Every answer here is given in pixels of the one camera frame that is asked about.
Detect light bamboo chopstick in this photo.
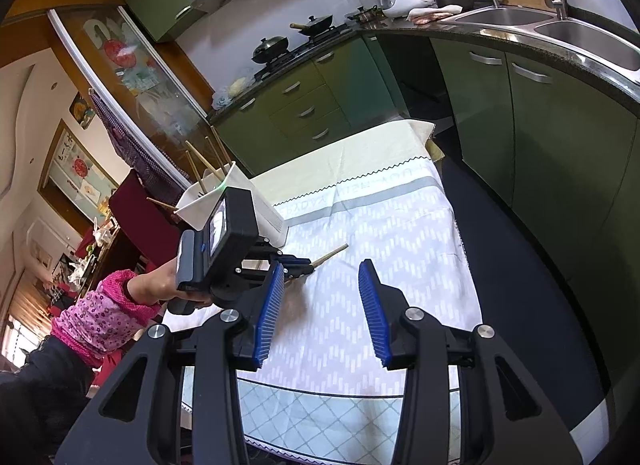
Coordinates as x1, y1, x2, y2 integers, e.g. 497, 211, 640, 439
186, 150, 207, 196
285, 243, 348, 287
184, 141, 224, 181

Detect brown wooden chopstick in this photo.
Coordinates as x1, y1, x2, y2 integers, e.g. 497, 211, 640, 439
209, 126, 232, 166
205, 136, 227, 173

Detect pink patterned sleeve forearm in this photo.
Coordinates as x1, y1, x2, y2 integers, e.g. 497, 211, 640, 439
51, 270, 160, 369

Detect green lower kitchen cabinets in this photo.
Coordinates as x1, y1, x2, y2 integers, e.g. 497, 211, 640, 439
207, 24, 640, 396

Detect person's left hand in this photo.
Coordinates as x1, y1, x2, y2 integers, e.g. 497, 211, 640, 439
126, 258, 213, 308

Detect cream plastic utensil holder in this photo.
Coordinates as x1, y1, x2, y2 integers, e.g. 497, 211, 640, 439
176, 162, 288, 248

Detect red cushioned wooden chair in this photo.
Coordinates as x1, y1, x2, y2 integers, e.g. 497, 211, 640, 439
108, 169, 181, 267

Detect white chevron table cloth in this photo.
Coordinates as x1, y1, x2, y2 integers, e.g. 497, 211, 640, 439
164, 119, 484, 398

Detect checkered hanging apron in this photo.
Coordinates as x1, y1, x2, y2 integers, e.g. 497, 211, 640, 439
88, 88, 182, 205

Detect cluttered dining table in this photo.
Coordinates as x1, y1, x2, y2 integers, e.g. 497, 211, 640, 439
46, 214, 119, 310

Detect black wok with lid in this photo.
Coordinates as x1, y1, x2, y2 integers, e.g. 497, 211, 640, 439
252, 36, 288, 64

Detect gas stove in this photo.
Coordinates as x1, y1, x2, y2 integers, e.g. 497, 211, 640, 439
254, 24, 352, 82

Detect pink cloth on counter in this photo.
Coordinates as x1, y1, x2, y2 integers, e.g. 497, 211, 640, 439
407, 4, 463, 26

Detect stainless steel double sink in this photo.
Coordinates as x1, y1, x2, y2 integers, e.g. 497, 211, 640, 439
444, 6, 639, 82

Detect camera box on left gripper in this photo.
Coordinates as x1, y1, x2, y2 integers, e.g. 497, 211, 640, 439
178, 204, 259, 263

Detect framed wall picture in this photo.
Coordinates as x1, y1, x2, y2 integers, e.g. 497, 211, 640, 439
38, 121, 118, 234

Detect colourful wall poster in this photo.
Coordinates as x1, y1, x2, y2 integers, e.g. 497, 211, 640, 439
70, 92, 96, 130

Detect black wok with handle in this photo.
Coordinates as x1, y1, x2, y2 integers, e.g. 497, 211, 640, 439
290, 15, 333, 37

